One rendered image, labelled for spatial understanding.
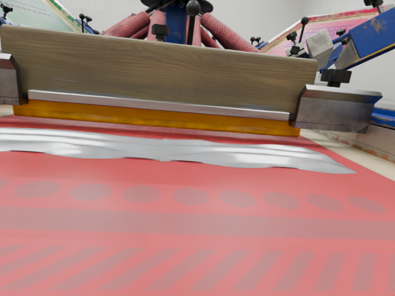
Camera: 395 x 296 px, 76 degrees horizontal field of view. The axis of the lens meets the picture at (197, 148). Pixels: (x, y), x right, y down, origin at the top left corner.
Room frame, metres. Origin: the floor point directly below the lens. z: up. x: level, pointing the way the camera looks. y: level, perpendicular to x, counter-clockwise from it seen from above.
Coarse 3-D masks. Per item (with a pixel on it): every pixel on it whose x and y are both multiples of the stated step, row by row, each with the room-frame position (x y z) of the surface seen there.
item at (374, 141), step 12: (324, 132) 0.40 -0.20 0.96; (336, 132) 0.37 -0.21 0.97; (348, 132) 0.35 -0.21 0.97; (372, 132) 0.31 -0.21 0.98; (384, 132) 0.29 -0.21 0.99; (348, 144) 0.34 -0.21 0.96; (360, 144) 0.32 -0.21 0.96; (372, 144) 0.30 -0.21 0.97; (384, 144) 0.29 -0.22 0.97; (384, 156) 0.28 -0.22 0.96
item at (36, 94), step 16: (32, 96) 0.27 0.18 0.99; (48, 96) 0.27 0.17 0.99; (64, 96) 0.27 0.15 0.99; (80, 96) 0.28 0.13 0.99; (96, 96) 0.28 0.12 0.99; (112, 96) 0.29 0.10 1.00; (192, 112) 0.29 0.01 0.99; (208, 112) 0.29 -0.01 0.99; (224, 112) 0.29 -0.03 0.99; (240, 112) 0.30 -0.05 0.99; (256, 112) 0.30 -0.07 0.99; (272, 112) 0.30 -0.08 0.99
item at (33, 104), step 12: (36, 108) 0.29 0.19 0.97; (48, 108) 0.29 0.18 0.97; (60, 108) 0.30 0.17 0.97; (72, 108) 0.30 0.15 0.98; (84, 108) 0.30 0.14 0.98; (96, 108) 0.30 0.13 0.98; (108, 108) 0.30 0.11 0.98; (120, 108) 0.30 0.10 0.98; (132, 108) 0.31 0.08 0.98; (180, 120) 0.31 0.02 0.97; (192, 120) 0.31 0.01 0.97; (204, 120) 0.32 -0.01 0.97; (216, 120) 0.32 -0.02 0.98; (228, 120) 0.32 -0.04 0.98; (240, 120) 0.32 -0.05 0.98; (252, 120) 0.32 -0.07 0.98; (264, 120) 0.32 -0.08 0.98; (276, 120) 0.33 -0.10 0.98; (288, 120) 0.33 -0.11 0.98
